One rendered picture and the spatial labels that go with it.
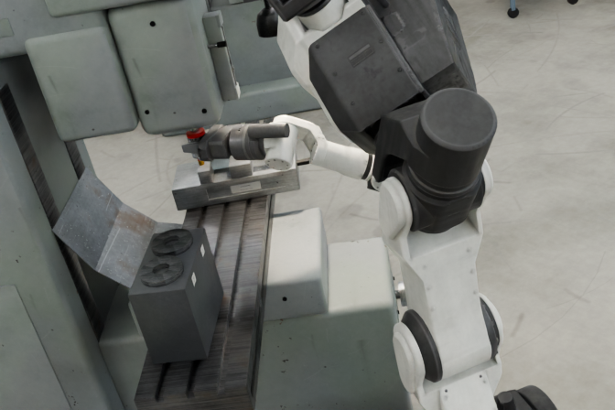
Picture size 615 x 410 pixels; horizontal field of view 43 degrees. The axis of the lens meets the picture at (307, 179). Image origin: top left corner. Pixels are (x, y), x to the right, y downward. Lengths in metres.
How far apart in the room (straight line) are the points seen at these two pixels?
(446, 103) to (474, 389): 0.65
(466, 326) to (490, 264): 1.93
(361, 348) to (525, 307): 1.21
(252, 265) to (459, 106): 0.88
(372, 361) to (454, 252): 0.79
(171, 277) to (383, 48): 0.62
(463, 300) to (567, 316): 1.71
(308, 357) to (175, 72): 0.84
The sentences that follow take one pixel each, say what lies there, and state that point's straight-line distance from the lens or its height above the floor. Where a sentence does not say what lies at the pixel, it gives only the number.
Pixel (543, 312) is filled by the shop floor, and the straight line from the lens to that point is 3.17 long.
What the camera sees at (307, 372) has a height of 0.59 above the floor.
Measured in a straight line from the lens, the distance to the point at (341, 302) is 2.05.
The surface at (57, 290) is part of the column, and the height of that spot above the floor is 1.01.
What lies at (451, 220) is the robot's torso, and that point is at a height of 1.32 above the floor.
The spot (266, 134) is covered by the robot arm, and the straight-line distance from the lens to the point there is 1.81.
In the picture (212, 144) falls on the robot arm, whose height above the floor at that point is 1.25.
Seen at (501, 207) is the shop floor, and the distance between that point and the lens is 3.78.
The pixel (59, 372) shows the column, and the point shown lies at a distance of 2.18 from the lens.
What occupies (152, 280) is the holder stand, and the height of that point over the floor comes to 1.18.
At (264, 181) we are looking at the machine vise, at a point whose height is 1.02.
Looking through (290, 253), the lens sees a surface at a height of 0.90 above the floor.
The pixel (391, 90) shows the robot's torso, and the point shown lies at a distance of 1.32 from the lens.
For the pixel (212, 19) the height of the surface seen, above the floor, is 1.54.
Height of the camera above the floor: 2.05
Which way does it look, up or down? 29 degrees down
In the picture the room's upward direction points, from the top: 12 degrees counter-clockwise
